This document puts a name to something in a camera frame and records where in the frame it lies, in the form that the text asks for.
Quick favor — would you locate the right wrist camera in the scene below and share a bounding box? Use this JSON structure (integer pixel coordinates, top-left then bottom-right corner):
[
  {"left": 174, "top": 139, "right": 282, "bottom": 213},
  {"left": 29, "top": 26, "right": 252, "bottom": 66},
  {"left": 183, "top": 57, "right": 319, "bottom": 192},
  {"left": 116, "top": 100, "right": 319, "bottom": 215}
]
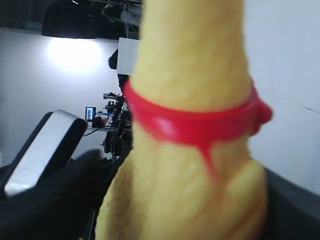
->
[{"left": 0, "top": 109, "right": 88, "bottom": 199}]

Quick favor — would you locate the yellow rubber chicken toy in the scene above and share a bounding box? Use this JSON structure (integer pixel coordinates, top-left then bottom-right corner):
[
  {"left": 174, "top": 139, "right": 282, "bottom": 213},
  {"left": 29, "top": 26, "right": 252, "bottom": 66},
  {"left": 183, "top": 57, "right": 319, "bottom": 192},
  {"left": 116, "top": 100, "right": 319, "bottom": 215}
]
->
[{"left": 95, "top": 0, "right": 272, "bottom": 240}]

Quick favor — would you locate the background lab equipment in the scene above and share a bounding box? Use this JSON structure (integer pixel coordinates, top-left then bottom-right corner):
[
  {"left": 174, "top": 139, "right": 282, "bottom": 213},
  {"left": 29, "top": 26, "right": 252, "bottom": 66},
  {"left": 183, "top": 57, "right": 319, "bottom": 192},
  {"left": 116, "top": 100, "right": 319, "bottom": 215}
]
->
[{"left": 83, "top": 48, "right": 133, "bottom": 161}]

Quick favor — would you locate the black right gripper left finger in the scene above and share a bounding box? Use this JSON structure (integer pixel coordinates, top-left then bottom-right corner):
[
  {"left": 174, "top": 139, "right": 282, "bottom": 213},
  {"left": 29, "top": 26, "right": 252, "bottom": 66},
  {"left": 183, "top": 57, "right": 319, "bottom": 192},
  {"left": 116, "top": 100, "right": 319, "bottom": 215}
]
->
[{"left": 0, "top": 150, "right": 118, "bottom": 240}]

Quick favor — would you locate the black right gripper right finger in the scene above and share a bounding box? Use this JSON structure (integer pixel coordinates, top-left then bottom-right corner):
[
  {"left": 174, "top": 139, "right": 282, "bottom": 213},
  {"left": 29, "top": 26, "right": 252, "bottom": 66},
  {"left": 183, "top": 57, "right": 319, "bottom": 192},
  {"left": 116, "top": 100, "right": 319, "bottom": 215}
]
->
[{"left": 263, "top": 168, "right": 320, "bottom": 240}]

